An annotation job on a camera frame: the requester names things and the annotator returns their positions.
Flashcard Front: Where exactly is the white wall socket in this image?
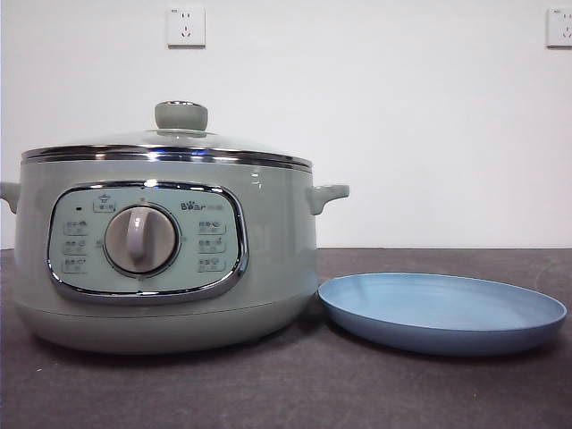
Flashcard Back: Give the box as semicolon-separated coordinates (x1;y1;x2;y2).
545;7;572;49
167;6;207;49

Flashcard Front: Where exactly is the pale green electric steamer pot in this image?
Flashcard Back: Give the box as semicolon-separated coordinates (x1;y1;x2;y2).
0;156;350;357

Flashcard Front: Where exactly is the blue round plate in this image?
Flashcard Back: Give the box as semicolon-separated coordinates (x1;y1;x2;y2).
317;273;568;358

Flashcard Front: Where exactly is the glass lid with green knob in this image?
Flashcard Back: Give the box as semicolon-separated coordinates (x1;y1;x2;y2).
20;100;313;172

